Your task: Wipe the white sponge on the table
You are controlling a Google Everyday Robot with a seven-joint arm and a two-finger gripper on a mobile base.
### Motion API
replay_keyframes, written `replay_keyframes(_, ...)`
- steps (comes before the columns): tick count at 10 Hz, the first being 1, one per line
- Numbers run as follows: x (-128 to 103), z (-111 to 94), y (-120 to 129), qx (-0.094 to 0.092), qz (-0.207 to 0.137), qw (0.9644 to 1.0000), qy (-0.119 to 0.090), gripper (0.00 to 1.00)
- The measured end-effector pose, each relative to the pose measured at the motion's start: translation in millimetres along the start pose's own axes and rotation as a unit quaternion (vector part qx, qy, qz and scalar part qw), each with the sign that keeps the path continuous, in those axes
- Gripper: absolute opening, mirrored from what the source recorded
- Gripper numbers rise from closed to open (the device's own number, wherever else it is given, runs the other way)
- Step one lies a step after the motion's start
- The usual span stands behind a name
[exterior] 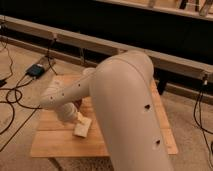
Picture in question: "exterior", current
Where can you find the dark blue power adapter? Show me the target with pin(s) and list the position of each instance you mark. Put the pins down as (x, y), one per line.
(35, 71)

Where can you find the white sponge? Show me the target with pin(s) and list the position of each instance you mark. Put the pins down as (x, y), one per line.
(81, 128)

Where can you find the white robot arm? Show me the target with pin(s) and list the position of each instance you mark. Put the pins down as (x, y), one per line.
(119, 89)

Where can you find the white ribbed gripper body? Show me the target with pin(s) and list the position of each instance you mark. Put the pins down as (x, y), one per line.
(67, 112)

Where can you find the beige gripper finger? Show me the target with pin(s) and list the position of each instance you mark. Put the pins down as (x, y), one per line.
(81, 118)

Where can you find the long beige floor rail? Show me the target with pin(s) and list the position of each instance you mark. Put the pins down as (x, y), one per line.
(160, 60)

